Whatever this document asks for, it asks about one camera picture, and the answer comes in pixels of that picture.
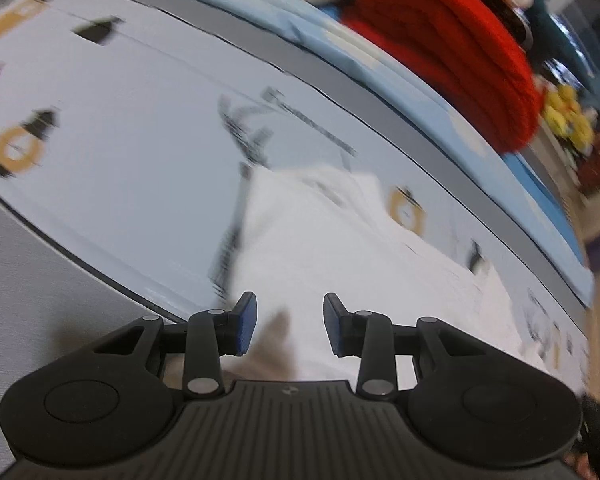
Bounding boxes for printed pale bed sheet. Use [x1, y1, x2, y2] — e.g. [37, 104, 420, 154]
[0, 0, 595, 392]

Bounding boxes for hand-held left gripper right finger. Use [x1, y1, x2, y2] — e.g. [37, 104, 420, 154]
[322, 292, 487, 399]

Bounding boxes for red folded blanket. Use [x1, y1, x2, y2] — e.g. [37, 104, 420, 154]
[339, 0, 542, 154]

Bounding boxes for white small garment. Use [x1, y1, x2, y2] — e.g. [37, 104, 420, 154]
[229, 164, 583, 392]

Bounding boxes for grey mattress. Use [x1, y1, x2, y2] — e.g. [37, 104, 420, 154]
[0, 0, 593, 480]

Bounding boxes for yellow plush toys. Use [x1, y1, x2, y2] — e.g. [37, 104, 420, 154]
[542, 82, 597, 155]

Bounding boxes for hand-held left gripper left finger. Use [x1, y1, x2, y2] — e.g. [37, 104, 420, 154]
[94, 291, 258, 400]

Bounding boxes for light blue sheet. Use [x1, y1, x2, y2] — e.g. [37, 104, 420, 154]
[97, 0, 597, 307]

